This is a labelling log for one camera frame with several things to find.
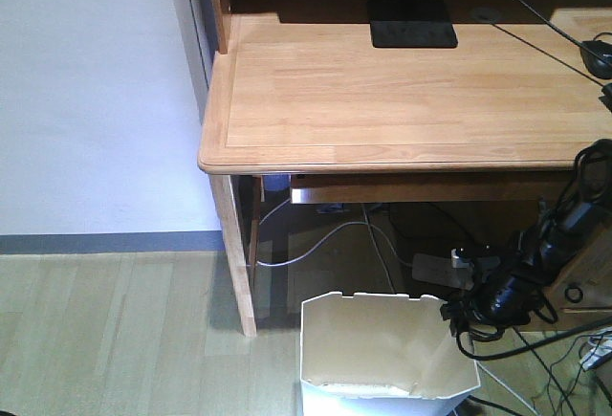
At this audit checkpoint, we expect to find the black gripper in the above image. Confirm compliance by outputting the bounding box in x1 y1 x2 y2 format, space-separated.
440 267 550 328

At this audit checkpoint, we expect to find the white plastic trash bin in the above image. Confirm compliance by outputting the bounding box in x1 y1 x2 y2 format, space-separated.
300 292 481 415

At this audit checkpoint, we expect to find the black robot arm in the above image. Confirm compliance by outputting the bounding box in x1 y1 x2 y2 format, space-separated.
441 139 611 335

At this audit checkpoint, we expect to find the wooden drawer cabinet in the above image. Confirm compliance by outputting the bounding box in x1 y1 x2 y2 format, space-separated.
520 218 611 332

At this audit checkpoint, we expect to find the white power strip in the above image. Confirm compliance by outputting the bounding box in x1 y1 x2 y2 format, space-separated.
412 253 473 290

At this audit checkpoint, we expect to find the black computer mouse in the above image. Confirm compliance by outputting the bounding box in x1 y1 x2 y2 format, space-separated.
579 39 611 79

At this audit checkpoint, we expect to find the wooden desk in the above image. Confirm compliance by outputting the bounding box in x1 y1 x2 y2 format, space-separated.
198 0 611 337

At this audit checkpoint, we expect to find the black monitor stand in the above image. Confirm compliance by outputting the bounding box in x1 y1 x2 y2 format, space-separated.
367 0 458 49

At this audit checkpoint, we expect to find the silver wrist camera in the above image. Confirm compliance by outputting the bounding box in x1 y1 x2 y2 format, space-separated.
450 245 501 273

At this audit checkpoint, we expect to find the white cable under desk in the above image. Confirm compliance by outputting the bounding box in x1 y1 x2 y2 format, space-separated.
249 195 417 293

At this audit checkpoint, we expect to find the black cable on desk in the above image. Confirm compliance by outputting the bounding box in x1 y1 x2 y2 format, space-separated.
470 0 612 101

